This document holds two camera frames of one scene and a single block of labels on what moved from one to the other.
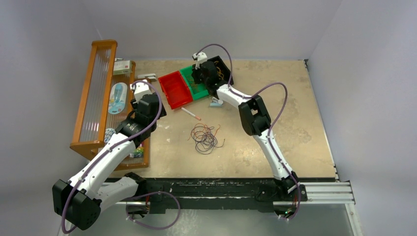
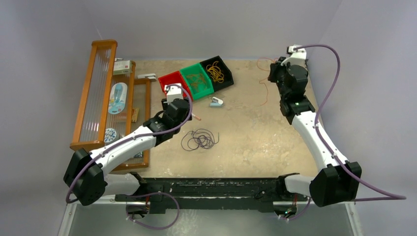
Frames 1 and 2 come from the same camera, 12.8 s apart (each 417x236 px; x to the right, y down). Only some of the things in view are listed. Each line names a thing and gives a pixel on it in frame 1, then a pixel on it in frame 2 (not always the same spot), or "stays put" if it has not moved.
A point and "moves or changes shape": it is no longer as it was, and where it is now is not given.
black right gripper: [195, 72] -> [276, 67]
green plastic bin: [198, 90] stays put
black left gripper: [135, 103] -> [165, 105]
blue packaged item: [117, 98] stays put
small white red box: [122, 67] stays put
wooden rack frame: [107, 101] stays put
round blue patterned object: [108, 133] stays put
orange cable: [200, 131] moves or changes shape
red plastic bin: [176, 89] stays put
